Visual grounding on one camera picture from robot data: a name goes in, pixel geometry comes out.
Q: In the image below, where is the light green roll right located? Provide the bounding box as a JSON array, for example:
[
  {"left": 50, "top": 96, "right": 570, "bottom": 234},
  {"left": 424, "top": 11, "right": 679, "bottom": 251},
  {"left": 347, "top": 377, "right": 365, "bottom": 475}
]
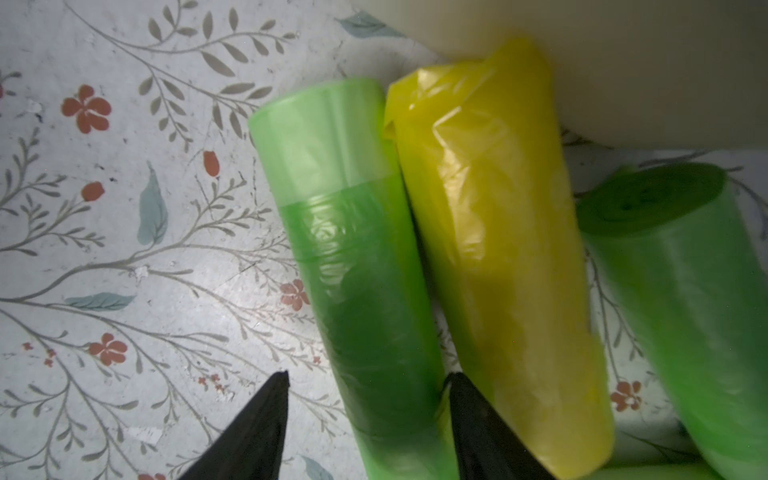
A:
[{"left": 583, "top": 463, "right": 722, "bottom": 480}]

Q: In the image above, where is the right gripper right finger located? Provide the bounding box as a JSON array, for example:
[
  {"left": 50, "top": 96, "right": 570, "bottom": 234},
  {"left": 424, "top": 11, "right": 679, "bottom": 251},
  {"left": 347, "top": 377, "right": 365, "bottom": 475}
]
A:
[{"left": 446, "top": 372, "right": 555, "bottom": 480}]

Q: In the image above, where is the floral table mat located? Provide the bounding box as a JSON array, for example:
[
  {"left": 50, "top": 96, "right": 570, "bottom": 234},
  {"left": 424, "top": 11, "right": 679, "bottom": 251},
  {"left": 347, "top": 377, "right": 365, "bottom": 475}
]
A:
[{"left": 1, "top": 1, "right": 767, "bottom": 479}]

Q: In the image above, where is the dark green roll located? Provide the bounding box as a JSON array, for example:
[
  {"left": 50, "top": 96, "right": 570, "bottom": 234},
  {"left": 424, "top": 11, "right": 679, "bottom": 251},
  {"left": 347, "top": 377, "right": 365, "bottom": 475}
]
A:
[
  {"left": 577, "top": 163, "right": 767, "bottom": 479},
  {"left": 249, "top": 79, "right": 458, "bottom": 479}
]

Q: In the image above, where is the white plastic storage box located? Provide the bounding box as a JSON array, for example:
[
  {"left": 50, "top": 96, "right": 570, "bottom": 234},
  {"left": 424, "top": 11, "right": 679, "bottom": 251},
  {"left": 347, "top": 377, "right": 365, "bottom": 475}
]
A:
[{"left": 359, "top": 1, "right": 767, "bottom": 149}]

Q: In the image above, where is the yellow roll upper centre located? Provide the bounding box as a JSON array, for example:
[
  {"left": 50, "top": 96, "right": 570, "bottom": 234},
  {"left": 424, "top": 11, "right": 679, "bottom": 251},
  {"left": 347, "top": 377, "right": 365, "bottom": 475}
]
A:
[{"left": 384, "top": 38, "right": 614, "bottom": 479}]

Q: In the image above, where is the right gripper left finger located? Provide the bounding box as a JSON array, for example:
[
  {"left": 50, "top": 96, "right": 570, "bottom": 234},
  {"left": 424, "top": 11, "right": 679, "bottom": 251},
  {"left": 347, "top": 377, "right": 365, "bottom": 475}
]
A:
[{"left": 181, "top": 371, "right": 290, "bottom": 480}]

